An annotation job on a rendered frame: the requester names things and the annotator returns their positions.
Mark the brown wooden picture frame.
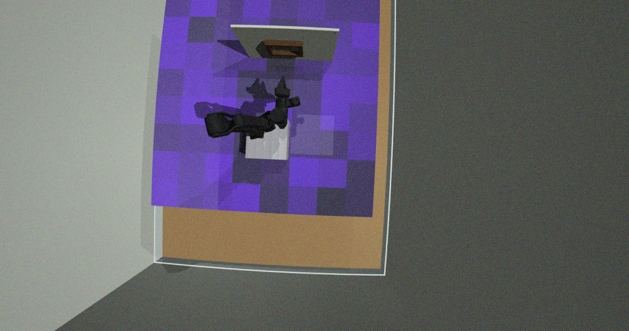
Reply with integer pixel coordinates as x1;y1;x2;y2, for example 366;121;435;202
264;40;303;57

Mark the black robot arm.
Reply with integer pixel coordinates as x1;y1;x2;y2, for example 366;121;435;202
204;96;300;139

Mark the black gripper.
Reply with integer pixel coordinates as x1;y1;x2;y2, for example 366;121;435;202
275;76;290;113

